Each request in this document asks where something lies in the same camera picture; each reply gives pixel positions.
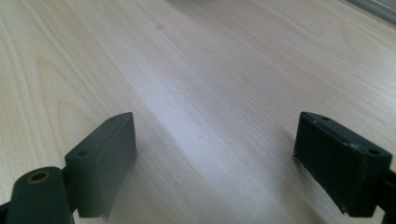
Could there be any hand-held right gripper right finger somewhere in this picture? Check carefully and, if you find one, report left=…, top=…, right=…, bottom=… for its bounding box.
left=292, top=111, right=394, bottom=218

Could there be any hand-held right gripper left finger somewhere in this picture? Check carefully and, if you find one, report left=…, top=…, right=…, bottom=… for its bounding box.
left=64, top=111, right=138, bottom=220

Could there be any aluminium floor rail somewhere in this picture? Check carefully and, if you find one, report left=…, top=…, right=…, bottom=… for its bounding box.
left=345, top=0, right=396, bottom=26

